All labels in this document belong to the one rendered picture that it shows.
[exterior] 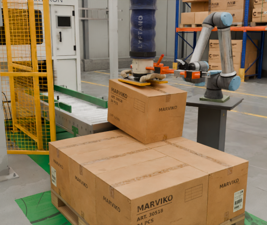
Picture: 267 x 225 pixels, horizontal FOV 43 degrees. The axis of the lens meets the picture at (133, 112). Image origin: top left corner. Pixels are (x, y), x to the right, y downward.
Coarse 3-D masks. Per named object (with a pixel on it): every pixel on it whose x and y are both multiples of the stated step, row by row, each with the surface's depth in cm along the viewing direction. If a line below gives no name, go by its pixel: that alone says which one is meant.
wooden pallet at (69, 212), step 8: (56, 200) 278; (64, 200) 263; (64, 208) 275; (72, 208) 251; (64, 216) 267; (72, 216) 264; (80, 216) 241; (240, 216) 242; (72, 224) 255; (80, 224) 243; (88, 224) 231; (224, 224) 233; (232, 224) 243; (240, 224) 244
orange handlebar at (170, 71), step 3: (153, 63) 319; (156, 63) 316; (153, 66) 303; (147, 69) 283; (150, 69) 279; (153, 69) 275; (162, 69) 267; (165, 69) 263; (168, 69) 262; (171, 69) 262; (174, 69) 262; (168, 72) 262; (171, 72) 258; (180, 72) 251; (183, 72) 248; (195, 75) 239; (198, 75) 240
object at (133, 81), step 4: (128, 76) 293; (120, 80) 297; (124, 80) 292; (128, 80) 289; (132, 80) 286; (136, 80) 286; (136, 84) 278; (140, 84) 274; (144, 84) 275; (148, 84) 278
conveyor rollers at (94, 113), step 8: (56, 96) 477; (64, 96) 475; (72, 96) 473; (72, 104) 424; (80, 104) 421; (88, 104) 426; (72, 112) 378; (80, 112) 382; (88, 112) 378; (96, 112) 383; (104, 112) 379; (88, 120) 348; (96, 120) 345; (104, 120) 348
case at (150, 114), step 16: (112, 80) 300; (112, 96) 303; (128, 96) 282; (144, 96) 263; (160, 96) 265; (176, 96) 275; (112, 112) 307; (128, 112) 285; (144, 112) 266; (160, 112) 270; (176, 112) 280; (128, 128) 288; (144, 128) 268; (160, 128) 275; (176, 128) 286
